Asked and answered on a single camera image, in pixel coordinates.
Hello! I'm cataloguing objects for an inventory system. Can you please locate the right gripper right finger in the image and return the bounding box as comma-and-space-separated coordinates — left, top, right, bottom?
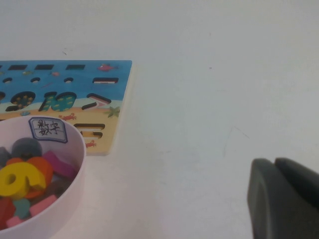
274, 157, 319, 209

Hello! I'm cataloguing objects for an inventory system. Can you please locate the grey wooden number piece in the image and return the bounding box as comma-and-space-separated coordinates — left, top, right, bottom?
0, 138, 43, 167

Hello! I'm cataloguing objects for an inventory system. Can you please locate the orange wooden number piece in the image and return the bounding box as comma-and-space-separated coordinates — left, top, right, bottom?
6, 156, 54, 200

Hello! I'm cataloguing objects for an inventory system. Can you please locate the red number seven piece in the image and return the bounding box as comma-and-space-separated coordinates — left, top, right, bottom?
0, 198, 16, 226

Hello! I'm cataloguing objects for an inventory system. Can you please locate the yellow number six piece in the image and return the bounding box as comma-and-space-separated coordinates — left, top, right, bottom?
0, 162, 47, 199

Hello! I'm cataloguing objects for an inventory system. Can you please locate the brown number eight piece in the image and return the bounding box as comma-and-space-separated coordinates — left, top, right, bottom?
46, 178, 73, 200

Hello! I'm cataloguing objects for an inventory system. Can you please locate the paper label on pink bowl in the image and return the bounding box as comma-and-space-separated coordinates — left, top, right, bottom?
28, 116, 68, 144

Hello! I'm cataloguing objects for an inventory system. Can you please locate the pink wooden symbol piece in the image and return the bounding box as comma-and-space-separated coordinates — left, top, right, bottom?
6, 194, 58, 230

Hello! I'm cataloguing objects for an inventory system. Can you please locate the pink plastic bowl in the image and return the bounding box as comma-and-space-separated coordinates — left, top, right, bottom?
0, 114, 87, 239

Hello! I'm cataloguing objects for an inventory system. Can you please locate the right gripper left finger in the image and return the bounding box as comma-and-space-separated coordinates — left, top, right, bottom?
246, 158, 319, 239

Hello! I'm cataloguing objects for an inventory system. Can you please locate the magenta wooden number piece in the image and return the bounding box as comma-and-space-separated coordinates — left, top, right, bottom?
42, 150, 78, 182

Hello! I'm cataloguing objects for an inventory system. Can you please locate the ocean themed wooden puzzle board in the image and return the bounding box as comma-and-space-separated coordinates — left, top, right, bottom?
0, 60, 138, 156

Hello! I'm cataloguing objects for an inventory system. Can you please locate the small teal wooden piece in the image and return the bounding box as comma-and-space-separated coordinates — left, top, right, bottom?
12, 198, 32, 221

